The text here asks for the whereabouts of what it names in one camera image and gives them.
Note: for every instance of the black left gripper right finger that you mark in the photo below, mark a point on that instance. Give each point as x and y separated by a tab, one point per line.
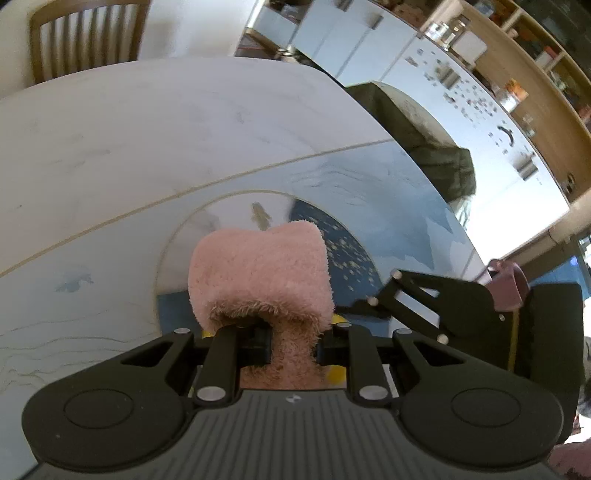
354	348

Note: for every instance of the white cabinet row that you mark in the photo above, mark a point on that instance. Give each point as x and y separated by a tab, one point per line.
516	197

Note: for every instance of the pink fluffy plush slipper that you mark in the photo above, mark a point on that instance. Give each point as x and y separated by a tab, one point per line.
280	275

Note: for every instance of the wooden slat-back chair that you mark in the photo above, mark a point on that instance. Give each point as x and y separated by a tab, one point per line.
67	37

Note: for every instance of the dark olive cushioned chair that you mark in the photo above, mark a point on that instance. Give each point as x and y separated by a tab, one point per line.
449	167

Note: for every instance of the wooden wall shelf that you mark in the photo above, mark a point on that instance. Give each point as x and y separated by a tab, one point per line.
519	48

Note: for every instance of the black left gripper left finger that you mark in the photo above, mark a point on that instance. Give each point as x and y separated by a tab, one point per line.
232	348

